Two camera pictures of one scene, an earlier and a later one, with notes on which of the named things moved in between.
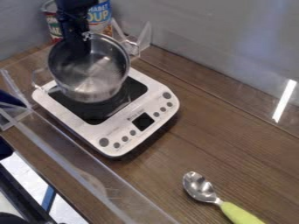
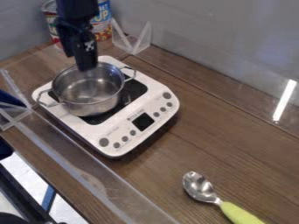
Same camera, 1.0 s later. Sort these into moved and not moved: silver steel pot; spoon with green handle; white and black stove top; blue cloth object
Moved: silver steel pot
Not moved: blue cloth object; white and black stove top; spoon with green handle
